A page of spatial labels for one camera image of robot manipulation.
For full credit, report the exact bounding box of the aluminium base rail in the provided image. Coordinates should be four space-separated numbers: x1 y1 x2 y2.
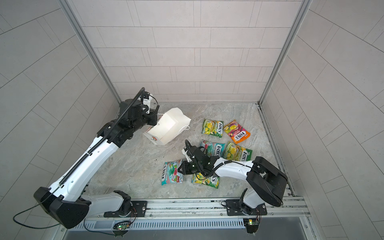
58 196 310 222

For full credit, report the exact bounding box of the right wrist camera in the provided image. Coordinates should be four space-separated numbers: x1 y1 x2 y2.
182 149 192 163

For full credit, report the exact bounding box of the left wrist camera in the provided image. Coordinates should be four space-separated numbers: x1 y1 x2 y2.
142 92 153 115

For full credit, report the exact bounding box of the white ventilation grille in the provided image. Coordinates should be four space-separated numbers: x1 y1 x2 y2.
72 219 245 232

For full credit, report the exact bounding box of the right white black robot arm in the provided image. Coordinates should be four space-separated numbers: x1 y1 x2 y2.
178 140 288 216

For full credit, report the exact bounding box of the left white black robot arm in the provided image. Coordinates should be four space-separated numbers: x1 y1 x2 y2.
34 96 158 229

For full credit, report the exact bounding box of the white floral paper bag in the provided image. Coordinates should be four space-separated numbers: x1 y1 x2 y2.
143 108 191 146

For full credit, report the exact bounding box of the orange Fox's candy bag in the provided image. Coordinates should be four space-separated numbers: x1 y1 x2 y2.
224 120 251 144

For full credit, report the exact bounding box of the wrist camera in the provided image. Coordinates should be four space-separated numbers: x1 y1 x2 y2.
142 92 153 115
182 149 192 163

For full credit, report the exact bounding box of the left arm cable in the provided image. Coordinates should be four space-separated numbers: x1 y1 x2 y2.
12 194 61 230

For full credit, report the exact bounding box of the left controller board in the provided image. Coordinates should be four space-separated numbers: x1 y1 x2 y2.
113 221 132 231

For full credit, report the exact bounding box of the right controller board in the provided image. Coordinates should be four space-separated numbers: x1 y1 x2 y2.
243 218 260 234

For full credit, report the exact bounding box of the green spring tea candy bag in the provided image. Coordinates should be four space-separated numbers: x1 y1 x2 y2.
202 119 224 138

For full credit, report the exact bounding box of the controller board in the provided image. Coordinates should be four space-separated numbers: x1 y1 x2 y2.
243 218 260 234
113 221 132 231

